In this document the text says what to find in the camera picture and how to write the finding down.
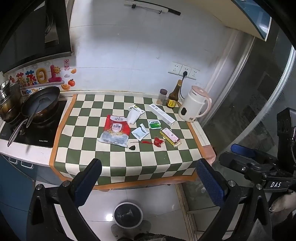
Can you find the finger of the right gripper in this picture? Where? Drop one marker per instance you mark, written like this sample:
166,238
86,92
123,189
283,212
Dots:
243,151

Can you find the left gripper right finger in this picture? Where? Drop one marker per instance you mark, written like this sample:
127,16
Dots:
213,181

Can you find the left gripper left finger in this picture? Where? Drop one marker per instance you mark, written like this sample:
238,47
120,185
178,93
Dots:
84,182

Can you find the red white snack bag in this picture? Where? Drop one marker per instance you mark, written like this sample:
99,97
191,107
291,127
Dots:
116,131

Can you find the pink yellow small box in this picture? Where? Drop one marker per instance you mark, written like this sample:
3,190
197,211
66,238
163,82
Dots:
170,137

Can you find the red wrapper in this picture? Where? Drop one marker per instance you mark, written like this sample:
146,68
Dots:
158,142

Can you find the red chili pepper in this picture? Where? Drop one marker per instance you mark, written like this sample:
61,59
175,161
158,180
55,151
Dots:
143,142

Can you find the white blue small sachet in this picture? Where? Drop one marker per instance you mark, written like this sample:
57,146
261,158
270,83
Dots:
140,132

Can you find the white long toothpaste box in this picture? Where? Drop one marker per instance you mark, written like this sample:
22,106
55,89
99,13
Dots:
161,114

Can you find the green white medicine sachet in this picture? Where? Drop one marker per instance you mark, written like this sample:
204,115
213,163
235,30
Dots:
154,124

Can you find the white tissue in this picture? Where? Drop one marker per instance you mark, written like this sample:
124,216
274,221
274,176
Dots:
133,116

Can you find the small white medicine box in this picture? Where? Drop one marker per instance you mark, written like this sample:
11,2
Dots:
136,108

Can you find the white trash bin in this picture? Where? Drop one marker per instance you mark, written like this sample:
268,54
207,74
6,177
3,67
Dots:
128,215

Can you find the right gloved hand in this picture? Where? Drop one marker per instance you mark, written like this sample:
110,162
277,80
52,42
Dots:
282,207

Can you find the white pink electric kettle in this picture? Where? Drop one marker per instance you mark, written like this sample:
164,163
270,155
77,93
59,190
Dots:
196,105

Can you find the black induction cooktop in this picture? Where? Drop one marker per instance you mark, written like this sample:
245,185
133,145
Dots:
42,134

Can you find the glass sliding door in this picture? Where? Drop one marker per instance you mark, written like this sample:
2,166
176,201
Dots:
265,87

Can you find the green white checkered tablecloth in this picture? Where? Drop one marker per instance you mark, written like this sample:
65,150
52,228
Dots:
136,140

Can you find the brown sauce bottle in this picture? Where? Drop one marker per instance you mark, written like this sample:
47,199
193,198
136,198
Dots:
174,96

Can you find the clear spice jar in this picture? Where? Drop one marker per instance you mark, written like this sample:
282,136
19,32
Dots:
162,96

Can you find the black frying pan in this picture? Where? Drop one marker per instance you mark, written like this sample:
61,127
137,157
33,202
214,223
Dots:
37,108

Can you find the steel pot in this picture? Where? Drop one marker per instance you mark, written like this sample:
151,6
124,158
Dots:
11,102

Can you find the blue upper cabinet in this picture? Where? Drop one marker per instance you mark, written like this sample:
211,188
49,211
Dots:
246,16

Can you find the black range hood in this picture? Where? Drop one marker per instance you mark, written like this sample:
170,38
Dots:
34,31

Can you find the white wall socket strip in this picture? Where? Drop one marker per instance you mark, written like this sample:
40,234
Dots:
179,69

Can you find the colourful wall stickers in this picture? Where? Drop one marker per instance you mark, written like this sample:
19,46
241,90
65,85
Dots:
57,72

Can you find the wall mounted rail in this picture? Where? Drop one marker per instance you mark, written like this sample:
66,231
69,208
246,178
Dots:
156,7

